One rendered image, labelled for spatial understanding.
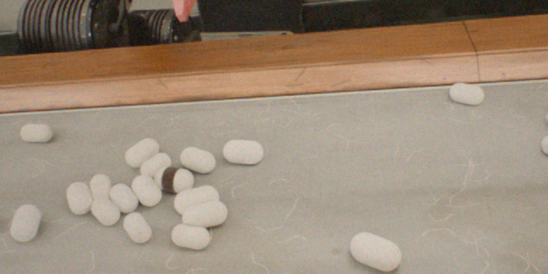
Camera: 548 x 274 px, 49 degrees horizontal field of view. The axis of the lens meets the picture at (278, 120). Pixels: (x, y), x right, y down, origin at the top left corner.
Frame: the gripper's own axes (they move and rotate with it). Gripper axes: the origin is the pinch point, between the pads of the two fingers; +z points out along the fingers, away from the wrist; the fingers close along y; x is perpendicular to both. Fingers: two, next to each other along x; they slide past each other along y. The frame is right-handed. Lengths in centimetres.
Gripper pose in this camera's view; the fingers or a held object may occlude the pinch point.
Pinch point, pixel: (181, 10)
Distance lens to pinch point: 60.4
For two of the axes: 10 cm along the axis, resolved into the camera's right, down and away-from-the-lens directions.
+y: 9.9, -0.7, -1.4
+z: 0.2, 9.5, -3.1
